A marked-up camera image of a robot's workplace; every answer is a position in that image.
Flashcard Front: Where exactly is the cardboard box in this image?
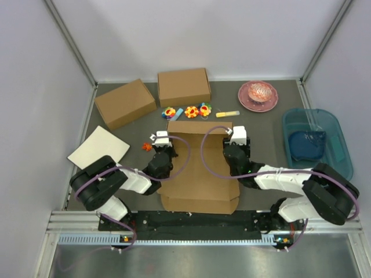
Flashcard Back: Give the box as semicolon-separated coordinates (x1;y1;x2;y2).
157;68;211;108
94;79;157;130
158;121;240;214

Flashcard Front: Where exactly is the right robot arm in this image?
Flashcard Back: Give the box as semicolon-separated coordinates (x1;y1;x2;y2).
223;139;359;229

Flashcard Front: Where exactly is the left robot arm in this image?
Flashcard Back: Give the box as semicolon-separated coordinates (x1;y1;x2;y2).
70;142;177;230

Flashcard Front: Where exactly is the small orange toy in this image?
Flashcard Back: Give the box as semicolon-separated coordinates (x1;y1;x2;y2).
142;142;152;152

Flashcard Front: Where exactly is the yellow chalk stick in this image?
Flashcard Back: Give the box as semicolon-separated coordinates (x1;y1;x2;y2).
216;111;240;118

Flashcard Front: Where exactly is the rainbow flower plush left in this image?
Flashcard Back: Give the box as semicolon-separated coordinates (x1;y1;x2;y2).
162;107;176;120

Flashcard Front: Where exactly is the rainbow flower plush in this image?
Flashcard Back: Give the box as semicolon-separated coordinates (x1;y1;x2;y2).
198;103;212;117
162;107;176;120

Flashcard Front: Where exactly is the rainbow flower plush right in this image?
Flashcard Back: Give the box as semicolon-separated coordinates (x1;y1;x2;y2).
198;103;212;117

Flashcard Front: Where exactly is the pink plate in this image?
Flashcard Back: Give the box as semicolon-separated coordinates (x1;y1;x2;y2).
238;81;278;113

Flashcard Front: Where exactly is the blue chalk stick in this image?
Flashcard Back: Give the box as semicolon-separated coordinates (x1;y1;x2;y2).
170;108;184;121

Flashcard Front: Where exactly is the orange flower plush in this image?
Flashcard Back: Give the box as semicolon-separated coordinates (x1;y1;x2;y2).
184;106;199;118

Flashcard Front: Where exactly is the white square board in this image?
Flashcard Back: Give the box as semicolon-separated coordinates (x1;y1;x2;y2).
67;126;130;169

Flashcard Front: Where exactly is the dark blue dish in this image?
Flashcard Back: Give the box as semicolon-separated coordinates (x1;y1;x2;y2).
288;131;327;161

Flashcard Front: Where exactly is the teal plastic bin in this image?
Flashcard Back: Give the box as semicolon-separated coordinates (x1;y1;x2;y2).
282;108;354;180

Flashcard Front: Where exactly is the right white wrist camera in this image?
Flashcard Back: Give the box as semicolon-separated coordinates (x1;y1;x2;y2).
226;126;248;145

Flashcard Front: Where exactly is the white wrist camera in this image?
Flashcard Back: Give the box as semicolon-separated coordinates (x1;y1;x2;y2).
150;131;172;147
226;126;248;145

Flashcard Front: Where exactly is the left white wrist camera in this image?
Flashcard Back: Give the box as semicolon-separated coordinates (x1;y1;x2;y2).
150;131;172;147

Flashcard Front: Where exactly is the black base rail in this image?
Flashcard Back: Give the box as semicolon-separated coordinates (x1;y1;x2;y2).
99;210;294;234

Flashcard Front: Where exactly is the grey slotted cable duct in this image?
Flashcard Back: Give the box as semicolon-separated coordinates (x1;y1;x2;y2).
57;233;293;246

